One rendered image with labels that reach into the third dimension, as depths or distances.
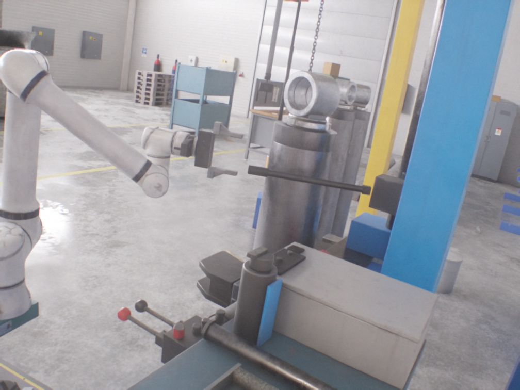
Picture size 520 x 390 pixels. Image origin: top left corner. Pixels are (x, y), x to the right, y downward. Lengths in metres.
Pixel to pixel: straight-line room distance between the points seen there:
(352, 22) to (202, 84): 5.35
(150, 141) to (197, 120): 7.76
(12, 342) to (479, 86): 2.54
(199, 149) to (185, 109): 8.00
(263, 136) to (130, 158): 6.25
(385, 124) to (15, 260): 3.19
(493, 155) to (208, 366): 10.81
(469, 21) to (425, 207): 0.50
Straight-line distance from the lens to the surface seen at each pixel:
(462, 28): 1.23
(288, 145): 1.37
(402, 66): 3.94
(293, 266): 1.05
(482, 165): 11.47
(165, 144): 1.54
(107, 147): 1.42
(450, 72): 1.22
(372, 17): 12.70
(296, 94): 1.47
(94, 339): 2.74
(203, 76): 9.21
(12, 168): 1.65
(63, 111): 1.43
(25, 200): 1.68
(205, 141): 1.50
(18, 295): 1.64
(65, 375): 2.51
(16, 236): 1.57
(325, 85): 1.40
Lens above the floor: 1.63
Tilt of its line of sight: 15 degrees down
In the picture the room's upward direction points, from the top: 10 degrees clockwise
